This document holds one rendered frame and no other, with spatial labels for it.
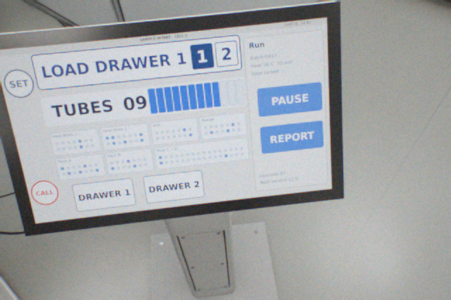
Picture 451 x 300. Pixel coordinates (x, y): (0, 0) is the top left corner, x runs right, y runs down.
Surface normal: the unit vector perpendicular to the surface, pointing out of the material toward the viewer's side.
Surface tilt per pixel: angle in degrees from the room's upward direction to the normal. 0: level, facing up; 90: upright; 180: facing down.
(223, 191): 50
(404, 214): 1
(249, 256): 5
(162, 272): 5
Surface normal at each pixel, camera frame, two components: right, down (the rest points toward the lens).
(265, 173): 0.06, 0.27
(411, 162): -0.04, -0.56
